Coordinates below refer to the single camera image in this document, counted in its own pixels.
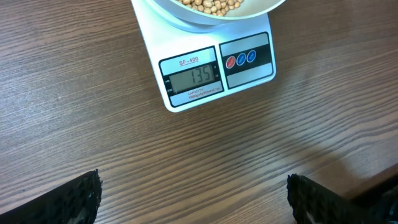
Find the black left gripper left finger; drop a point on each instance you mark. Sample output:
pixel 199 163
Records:
pixel 77 201

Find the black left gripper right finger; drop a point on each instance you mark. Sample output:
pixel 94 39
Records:
pixel 312 203

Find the white digital kitchen scale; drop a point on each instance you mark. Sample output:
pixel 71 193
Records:
pixel 198 62

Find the soybeans in white bowl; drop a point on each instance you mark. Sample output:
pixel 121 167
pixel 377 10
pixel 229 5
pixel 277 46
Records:
pixel 213 7

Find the white round bowl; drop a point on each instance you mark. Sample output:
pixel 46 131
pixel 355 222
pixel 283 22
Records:
pixel 247 10

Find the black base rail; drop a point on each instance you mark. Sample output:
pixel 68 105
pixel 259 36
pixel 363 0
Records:
pixel 380 201

